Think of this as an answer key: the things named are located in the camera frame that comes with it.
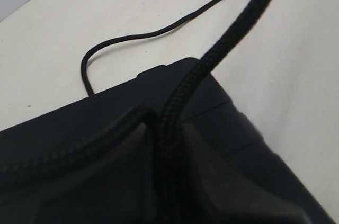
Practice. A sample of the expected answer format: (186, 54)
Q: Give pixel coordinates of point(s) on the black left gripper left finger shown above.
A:
(116, 189)

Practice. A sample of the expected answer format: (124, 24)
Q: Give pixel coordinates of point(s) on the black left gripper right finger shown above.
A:
(253, 185)

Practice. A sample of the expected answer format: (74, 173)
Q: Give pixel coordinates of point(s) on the black plastic tool case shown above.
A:
(71, 138)

